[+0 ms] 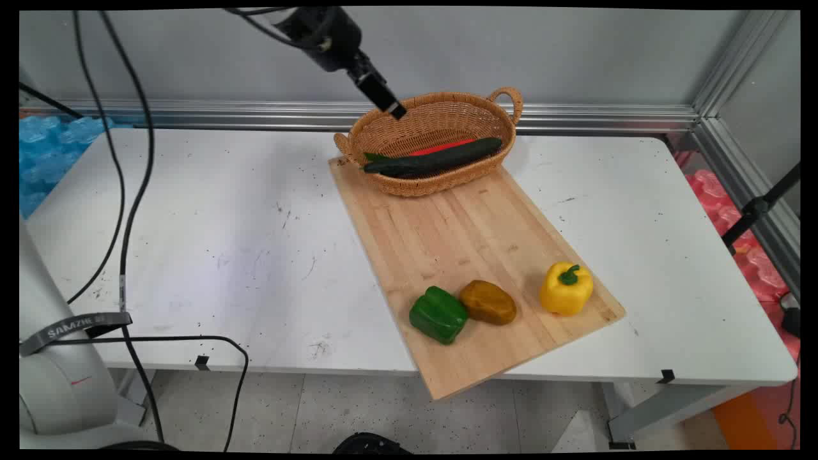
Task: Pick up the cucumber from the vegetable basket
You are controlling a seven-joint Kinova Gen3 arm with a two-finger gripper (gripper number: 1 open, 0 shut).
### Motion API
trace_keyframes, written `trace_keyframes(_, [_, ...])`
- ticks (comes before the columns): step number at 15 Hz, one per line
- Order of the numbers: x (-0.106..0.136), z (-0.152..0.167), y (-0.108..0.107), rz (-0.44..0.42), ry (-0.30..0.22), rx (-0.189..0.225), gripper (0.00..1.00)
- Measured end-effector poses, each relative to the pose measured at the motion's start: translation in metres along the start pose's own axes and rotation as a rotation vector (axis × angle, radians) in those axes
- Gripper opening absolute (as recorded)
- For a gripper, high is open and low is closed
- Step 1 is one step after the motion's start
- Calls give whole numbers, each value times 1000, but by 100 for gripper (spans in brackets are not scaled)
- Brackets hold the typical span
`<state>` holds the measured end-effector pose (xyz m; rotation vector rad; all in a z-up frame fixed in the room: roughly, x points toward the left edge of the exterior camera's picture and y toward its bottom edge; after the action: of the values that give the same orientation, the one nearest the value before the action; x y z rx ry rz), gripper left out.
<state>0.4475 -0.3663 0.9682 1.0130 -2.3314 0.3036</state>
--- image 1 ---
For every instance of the aluminium frame post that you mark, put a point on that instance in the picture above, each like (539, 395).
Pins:
(735, 64)

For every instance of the green bell pepper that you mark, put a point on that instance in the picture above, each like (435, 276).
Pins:
(438, 315)

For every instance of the black power adapter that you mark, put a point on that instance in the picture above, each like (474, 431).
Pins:
(791, 319)

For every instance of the long dark green cucumber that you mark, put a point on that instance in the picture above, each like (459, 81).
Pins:
(447, 155)

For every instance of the orange floor mat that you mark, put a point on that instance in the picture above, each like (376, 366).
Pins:
(741, 421)

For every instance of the gray table leg frame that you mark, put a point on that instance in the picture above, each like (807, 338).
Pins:
(664, 409)

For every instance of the brown potato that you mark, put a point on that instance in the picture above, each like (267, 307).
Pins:
(488, 303)

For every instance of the red chili with green stem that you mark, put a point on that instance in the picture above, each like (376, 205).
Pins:
(441, 147)

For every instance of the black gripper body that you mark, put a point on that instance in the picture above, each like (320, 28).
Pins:
(323, 35)

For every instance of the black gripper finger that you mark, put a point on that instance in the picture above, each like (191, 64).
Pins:
(379, 99)
(387, 93)

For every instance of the wooden cutting board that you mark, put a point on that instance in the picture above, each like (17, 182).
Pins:
(460, 255)

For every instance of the black tripod stand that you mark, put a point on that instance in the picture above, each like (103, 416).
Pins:
(757, 206)

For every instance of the black tape piece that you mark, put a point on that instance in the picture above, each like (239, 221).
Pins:
(666, 375)
(202, 362)

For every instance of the black slanted rod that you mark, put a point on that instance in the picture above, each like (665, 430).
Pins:
(51, 101)

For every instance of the blue bubble mat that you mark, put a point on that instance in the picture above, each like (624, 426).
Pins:
(51, 150)

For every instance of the short aluminium frame rail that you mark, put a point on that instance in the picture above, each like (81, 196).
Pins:
(722, 156)

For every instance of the black round floor object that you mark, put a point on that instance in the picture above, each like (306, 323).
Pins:
(370, 443)

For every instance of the pink bubble mat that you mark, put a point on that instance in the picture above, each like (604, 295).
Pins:
(760, 268)

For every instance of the woven wicker basket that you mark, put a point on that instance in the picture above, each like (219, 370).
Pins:
(434, 118)

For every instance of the long aluminium frame rail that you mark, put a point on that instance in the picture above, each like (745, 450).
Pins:
(255, 115)

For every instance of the yellow bell pepper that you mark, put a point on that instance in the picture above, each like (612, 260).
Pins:
(565, 291)

